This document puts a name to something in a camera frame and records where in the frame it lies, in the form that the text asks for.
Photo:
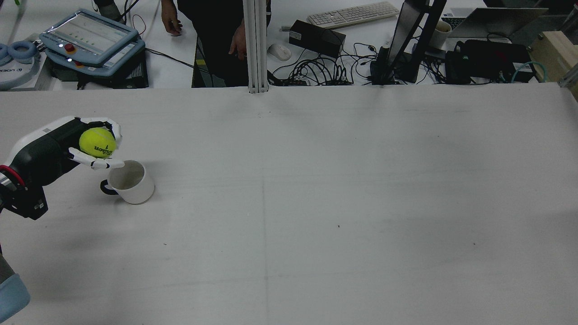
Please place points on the grey laptop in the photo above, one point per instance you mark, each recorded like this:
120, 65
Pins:
496, 20

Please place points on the white paper cup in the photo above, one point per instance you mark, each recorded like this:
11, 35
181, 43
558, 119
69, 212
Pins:
440, 34

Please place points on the light wooden box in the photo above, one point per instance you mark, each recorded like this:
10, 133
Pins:
557, 52

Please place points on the white computer keyboard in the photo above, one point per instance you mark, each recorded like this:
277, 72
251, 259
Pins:
352, 14

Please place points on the blue-grey teach pendant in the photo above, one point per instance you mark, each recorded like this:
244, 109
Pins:
90, 34
128, 52

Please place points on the black bag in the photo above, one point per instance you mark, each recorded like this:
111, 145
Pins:
487, 58

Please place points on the aluminium profile post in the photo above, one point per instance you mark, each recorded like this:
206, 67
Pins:
256, 45

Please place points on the black monitor with stand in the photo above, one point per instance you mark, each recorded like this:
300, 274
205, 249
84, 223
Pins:
406, 40

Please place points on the white printed box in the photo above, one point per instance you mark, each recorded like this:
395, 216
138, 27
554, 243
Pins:
18, 76

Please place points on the black rectangular power box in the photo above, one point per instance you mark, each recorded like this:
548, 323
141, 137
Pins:
316, 38

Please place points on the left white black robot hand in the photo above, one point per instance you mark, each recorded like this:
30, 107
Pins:
43, 151

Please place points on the person in dark clothes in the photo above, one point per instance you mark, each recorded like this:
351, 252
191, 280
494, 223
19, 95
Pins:
212, 27

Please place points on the light blue headphones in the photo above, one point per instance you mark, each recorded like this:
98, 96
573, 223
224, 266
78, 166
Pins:
20, 49

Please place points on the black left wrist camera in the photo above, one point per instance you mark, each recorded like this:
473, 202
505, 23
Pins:
29, 203

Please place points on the yellow tennis ball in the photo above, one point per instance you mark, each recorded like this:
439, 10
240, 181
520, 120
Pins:
97, 142

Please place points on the white computer mouse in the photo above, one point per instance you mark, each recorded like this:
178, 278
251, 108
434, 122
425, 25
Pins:
280, 52

